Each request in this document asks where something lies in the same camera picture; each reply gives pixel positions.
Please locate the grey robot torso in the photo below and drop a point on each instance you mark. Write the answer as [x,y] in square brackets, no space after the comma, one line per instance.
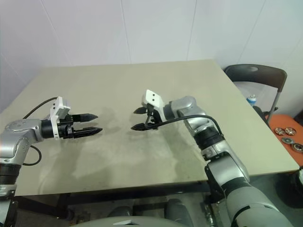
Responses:
[106,222]

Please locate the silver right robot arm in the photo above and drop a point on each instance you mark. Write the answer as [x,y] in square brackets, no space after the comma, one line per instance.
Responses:
[225,170]

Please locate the blue white bottle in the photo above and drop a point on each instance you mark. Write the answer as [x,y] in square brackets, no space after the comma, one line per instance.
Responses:
[251,99]

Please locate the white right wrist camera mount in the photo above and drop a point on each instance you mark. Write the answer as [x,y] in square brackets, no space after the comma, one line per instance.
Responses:
[152,97]

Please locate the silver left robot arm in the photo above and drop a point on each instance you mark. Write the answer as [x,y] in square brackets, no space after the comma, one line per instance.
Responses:
[16,134]

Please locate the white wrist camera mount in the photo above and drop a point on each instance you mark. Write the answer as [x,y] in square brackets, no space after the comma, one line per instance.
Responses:
[152,97]
[56,108]

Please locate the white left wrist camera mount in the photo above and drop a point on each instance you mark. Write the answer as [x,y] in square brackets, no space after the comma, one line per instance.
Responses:
[56,108]

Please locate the dark folding chair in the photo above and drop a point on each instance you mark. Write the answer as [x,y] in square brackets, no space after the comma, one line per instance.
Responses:
[255,73]

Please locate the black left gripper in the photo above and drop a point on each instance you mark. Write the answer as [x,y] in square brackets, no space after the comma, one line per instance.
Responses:
[66,128]

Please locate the orange stool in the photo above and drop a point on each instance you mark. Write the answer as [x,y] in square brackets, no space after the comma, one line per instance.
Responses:
[281,120]

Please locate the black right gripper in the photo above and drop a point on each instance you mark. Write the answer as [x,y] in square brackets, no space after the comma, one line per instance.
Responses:
[152,117]

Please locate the spare copper wound stator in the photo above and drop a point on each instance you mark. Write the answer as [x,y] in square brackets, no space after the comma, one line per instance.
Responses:
[279,131]
[290,131]

